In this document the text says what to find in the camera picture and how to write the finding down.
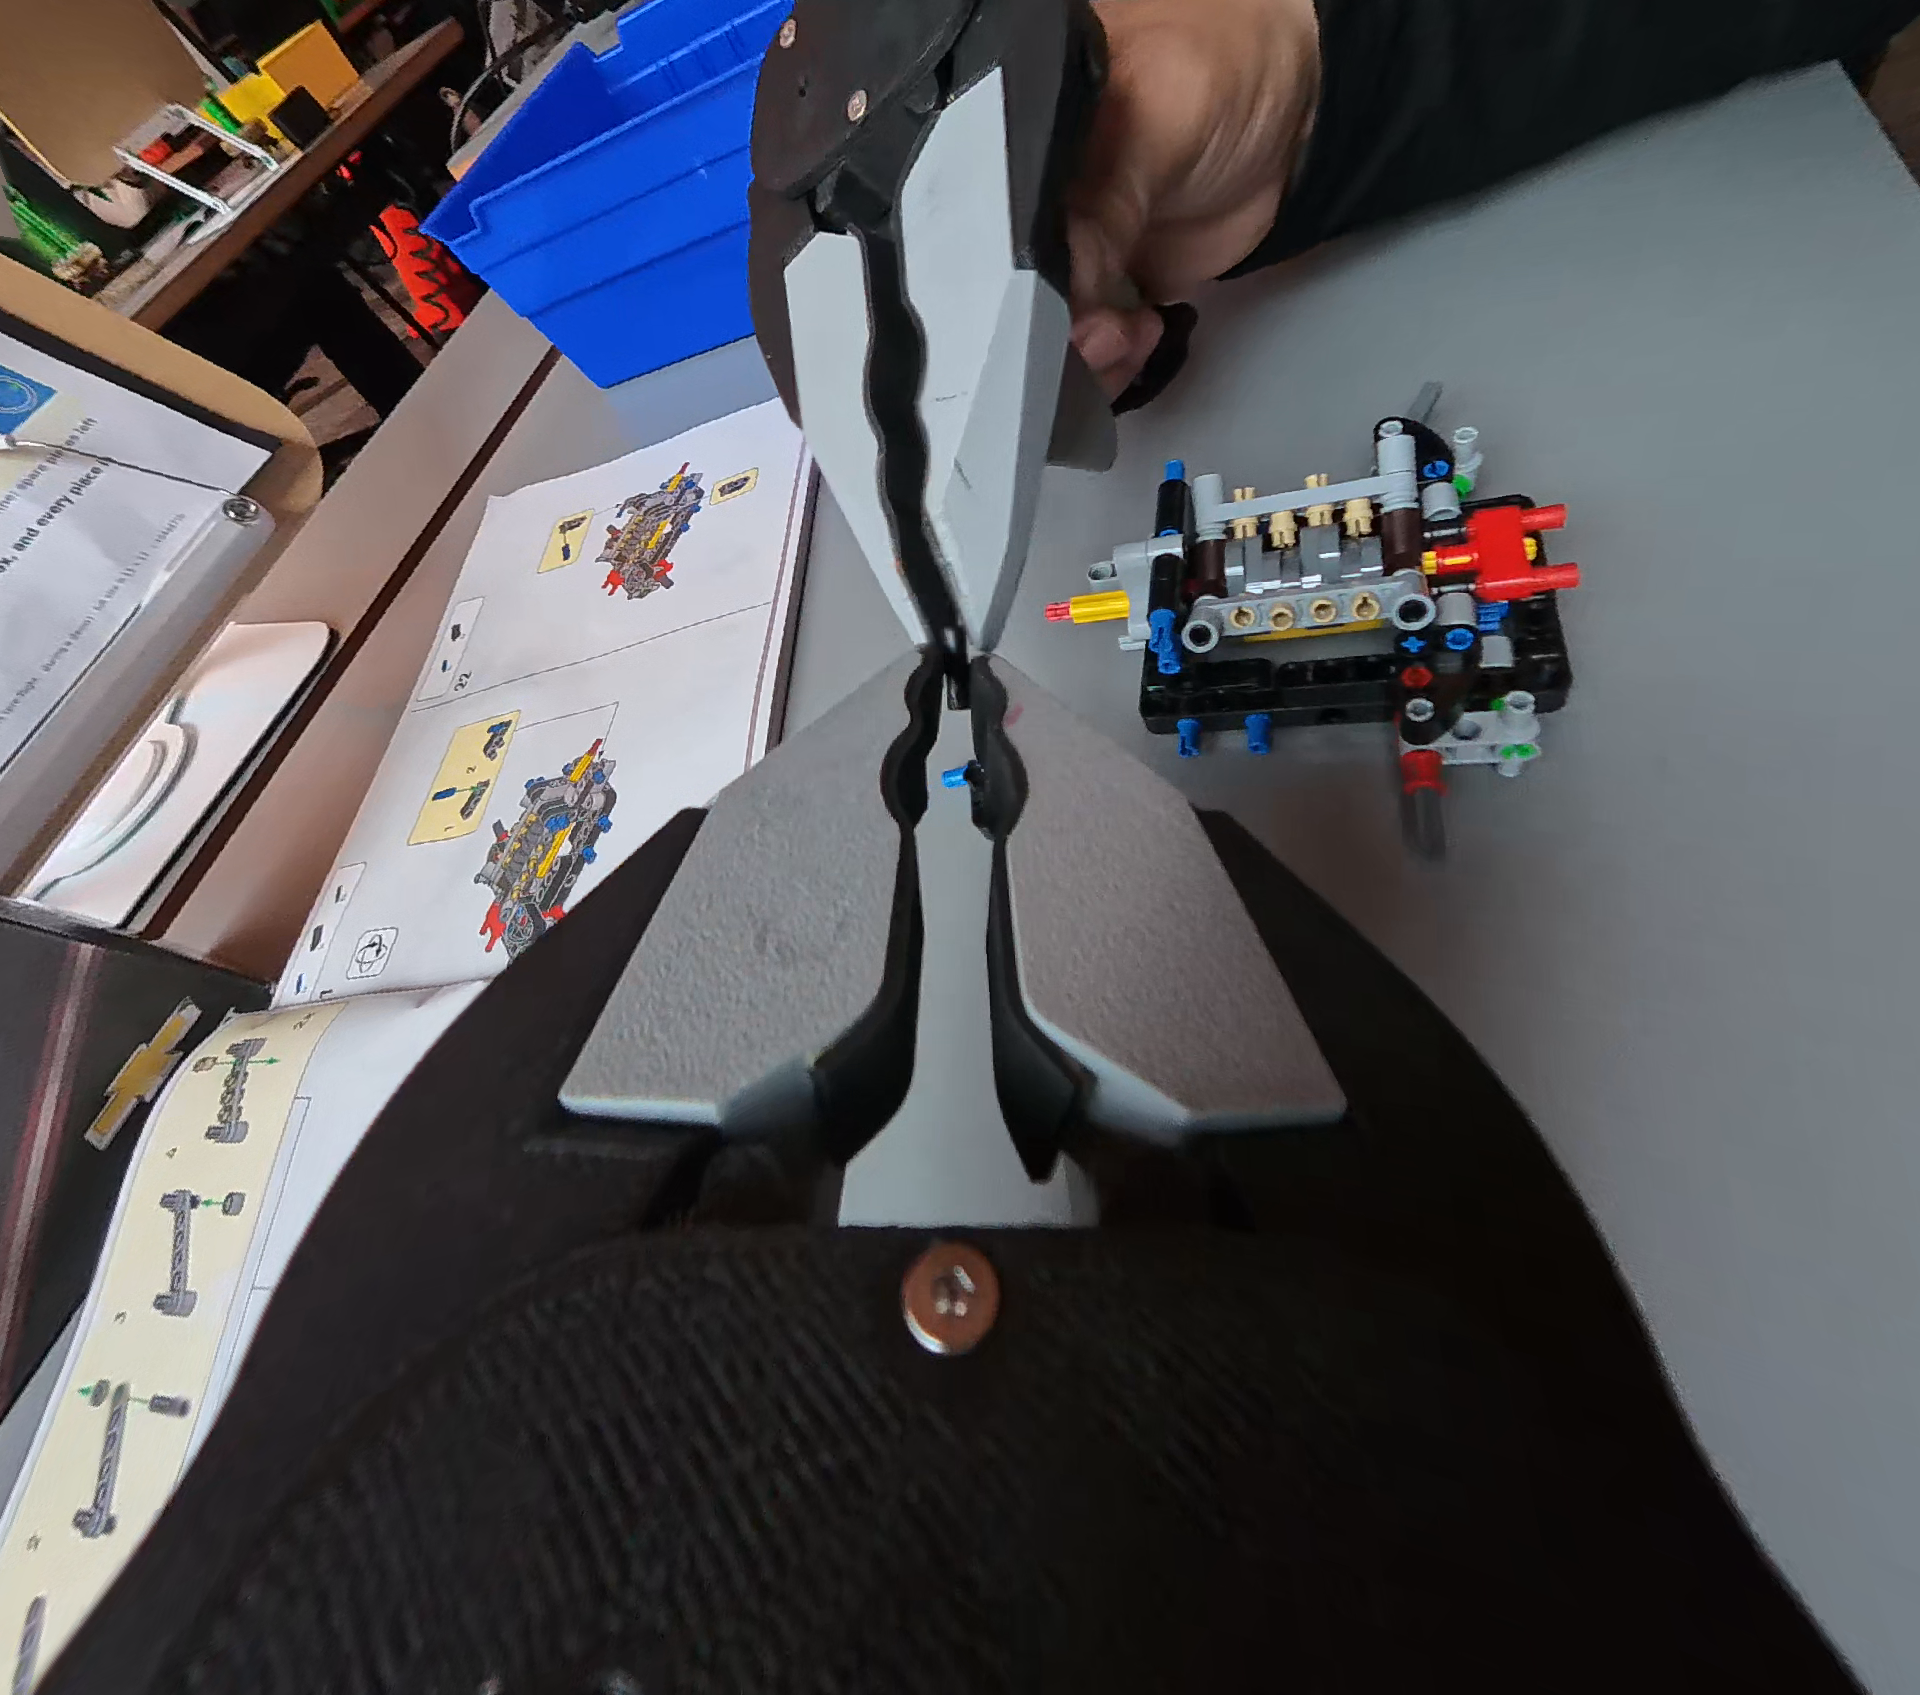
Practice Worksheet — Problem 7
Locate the person's right hand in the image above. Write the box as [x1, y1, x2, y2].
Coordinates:
[1062, 0, 1327, 397]

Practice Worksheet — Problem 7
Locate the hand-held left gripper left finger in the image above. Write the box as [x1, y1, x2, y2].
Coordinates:
[558, 651, 948, 1164]

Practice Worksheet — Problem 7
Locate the paper sign in clear holder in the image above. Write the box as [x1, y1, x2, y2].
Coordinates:
[0, 319, 282, 816]

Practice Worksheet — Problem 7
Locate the yellow box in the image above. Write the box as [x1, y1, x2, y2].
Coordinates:
[223, 21, 366, 135]

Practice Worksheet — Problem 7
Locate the wooden side table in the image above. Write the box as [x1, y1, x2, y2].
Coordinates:
[83, 17, 471, 337]

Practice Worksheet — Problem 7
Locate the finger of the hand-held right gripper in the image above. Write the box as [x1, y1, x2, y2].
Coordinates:
[780, 223, 967, 651]
[897, 65, 1122, 667]

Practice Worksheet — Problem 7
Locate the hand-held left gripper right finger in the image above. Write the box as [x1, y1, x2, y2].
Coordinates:
[972, 659, 1351, 1182]

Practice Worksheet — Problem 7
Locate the brown cardboard sheet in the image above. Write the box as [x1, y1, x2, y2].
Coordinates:
[0, 0, 210, 193]

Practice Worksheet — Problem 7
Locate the large blue plastic bin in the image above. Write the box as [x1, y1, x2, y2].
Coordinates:
[420, 0, 801, 393]

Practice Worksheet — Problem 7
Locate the lego instruction booklet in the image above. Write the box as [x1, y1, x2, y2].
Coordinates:
[0, 399, 822, 1686]

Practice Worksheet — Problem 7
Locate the lego engine assembly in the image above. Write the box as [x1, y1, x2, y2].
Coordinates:
[1047, 381, 1580, 860]

